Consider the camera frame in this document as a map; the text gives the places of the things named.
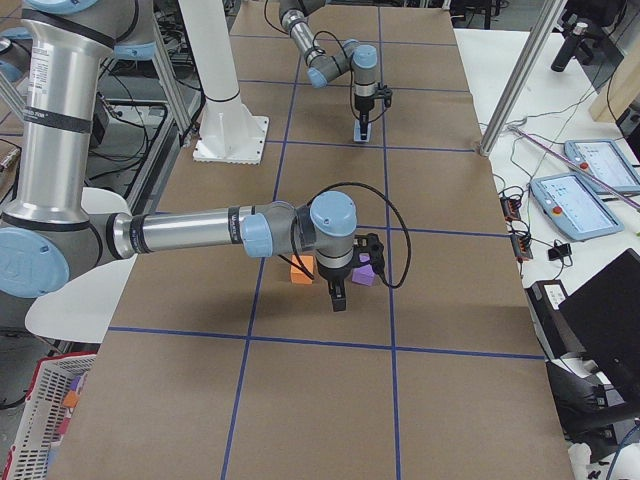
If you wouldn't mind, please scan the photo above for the light blue foam block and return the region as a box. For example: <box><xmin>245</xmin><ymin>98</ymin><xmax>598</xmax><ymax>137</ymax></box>
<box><xmin>353</xmin><ymin>120</ymin><xmax>372</xmax><ymax>144</ymax></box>

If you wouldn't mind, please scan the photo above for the purple foam block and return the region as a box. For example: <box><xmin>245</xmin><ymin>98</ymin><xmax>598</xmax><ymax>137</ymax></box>
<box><xmin>351</xmin><ymin>254</ymin><xmax>376</xmax><ymax>287</ymax></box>

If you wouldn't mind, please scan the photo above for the orange foam block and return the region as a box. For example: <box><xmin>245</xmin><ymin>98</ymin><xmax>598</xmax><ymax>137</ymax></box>
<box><xmin>290</xmin><ymin>255</ymin><xmax>315</xmax><ymax>285</ymax></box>

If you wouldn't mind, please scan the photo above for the blue tape strip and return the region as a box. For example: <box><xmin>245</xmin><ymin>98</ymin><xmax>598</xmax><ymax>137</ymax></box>
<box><xmin>377</xmin><ymin>7</ymin><xmax>403</xmax><ymax>480</ymax></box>

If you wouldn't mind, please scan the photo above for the near teach pendant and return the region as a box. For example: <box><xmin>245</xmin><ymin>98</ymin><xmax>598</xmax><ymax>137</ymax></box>
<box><xmin>530</xmin><ymin>173</ymin><xmax>624</xmax><ymax>241</ymax></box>

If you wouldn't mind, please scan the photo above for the teach pendant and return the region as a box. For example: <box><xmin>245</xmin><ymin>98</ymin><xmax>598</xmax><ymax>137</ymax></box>
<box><xmin>564</xmin><ymin>139</ymin><xmax>639</xmax><ymax>194</ymax></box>
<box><xmin>530</xmin><ymin>173</ymin><xmax>624</xmax><ymax>241</ymax></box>

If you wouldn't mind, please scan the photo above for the blue tape strip crossing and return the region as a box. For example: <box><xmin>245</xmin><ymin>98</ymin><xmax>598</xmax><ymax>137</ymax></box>
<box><xmin>107</xmin><ymin>326</ymin><xmax>545</xmax><ymax>361</ymax></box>

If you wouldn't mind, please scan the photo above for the far teach pendant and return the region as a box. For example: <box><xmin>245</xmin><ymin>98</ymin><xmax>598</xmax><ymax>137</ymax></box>
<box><xmin>564</xmin><ymin>139</ymin><xmax>639</xmax><ymax>194</ymax></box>

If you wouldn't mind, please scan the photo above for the black laptop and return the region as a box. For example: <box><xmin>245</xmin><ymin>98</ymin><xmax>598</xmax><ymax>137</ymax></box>
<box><xmin>560</xmin><ymin>248</ymin><xmax>639</xmax><ymax>389</ymax></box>

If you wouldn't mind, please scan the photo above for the white plastic basket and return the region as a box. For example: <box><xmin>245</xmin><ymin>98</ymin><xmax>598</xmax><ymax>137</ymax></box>
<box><xmin>2</xmin><ymin>352</ymin><xmax>96</xmax><ymax>479</ymax></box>

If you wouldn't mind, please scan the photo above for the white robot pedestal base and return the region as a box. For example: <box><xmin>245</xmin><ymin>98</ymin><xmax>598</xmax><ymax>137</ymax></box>
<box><xmin>179</xmin><ymin>0</ymin><xmax>269</xmax><ymax>164</ymax></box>

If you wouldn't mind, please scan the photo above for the aluminium frame post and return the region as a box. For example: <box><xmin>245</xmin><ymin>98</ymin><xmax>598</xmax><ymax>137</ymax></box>
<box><xmin>478</xmin><ymin>0</ymin><xmax>566</xmax><ymax>157</ymax></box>

